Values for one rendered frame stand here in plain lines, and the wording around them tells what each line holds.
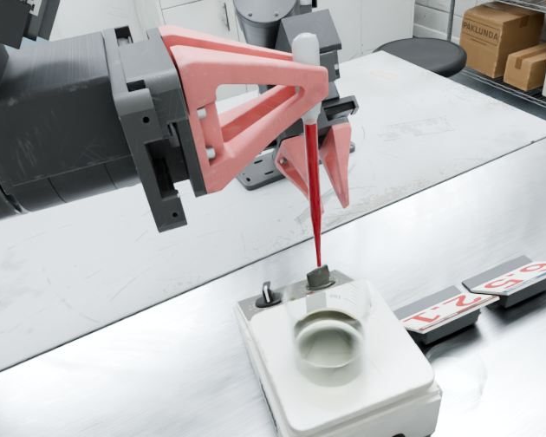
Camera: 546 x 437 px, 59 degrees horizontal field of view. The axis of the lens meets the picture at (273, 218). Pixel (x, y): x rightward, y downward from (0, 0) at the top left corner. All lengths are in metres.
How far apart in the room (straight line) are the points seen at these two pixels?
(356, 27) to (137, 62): 3.10
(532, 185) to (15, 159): 0.67
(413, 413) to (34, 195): 0.32
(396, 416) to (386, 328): 0.07
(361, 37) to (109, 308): 2.89
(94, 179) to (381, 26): 3.23
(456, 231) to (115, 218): 0.48
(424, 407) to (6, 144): 0.34
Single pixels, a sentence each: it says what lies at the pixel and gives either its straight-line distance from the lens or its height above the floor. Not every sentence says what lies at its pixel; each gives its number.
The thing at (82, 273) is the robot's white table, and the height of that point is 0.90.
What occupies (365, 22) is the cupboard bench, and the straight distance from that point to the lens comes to 3.32.
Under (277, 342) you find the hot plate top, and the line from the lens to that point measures 0.42.
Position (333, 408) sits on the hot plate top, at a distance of 0.39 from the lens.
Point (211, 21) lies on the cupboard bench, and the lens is 2.82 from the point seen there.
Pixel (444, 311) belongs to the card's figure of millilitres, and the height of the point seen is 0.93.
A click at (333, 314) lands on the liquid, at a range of 0.40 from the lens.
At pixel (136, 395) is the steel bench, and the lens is 0.54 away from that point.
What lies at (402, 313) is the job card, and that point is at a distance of 0.55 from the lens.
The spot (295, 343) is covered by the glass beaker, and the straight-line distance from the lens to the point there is 0.36.
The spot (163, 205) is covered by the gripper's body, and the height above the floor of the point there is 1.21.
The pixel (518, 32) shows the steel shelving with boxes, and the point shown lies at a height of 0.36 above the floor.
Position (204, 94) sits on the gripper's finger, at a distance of 0.22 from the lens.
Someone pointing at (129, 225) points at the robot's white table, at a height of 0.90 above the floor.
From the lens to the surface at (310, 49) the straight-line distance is 0.25.
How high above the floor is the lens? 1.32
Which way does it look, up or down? 38 degrees down
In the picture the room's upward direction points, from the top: 8 degrees counter-clockwise
